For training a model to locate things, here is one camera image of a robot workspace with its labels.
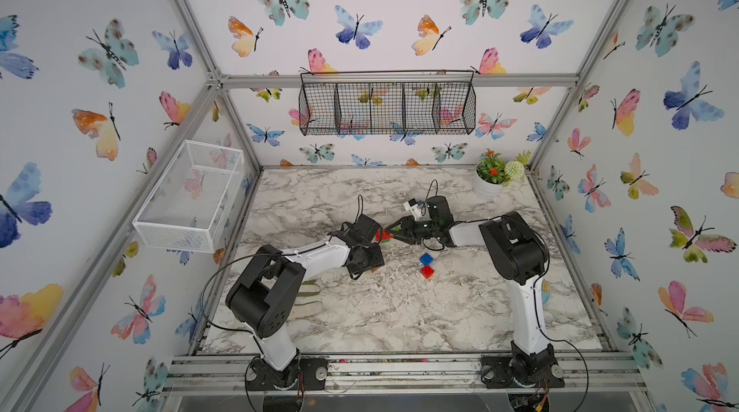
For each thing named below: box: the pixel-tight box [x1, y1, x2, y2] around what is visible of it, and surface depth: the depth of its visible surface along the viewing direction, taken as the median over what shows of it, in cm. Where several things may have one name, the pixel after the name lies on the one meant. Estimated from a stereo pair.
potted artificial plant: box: [472, 148, 532, 201], surface depth 102 cm
